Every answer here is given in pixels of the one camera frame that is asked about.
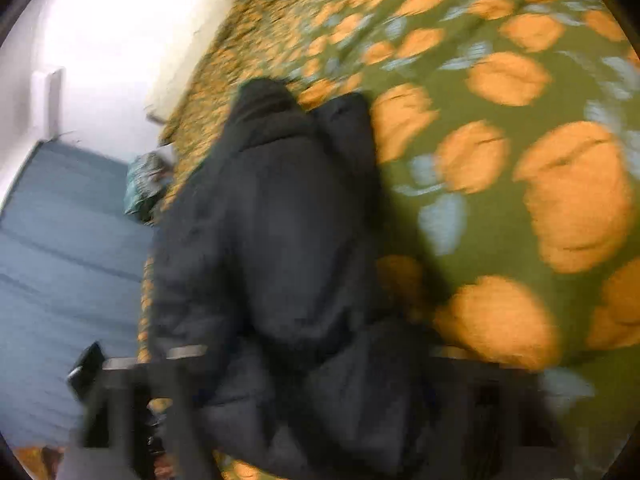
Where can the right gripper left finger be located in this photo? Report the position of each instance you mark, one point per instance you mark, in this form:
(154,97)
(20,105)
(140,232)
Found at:
(134,412)

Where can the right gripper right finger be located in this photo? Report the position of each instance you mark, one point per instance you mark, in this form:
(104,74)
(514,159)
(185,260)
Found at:
(483,421)

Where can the black puffer jacket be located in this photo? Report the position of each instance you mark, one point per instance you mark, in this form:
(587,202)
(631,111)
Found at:
(266,259)

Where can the pile of clothes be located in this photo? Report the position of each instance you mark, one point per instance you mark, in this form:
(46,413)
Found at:
(147,180)

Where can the blue grey curtain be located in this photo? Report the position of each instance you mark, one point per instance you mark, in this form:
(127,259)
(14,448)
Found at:
(71,272)

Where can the green floral bed quilt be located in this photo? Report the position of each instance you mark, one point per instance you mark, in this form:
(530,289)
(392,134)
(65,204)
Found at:
(506,137)

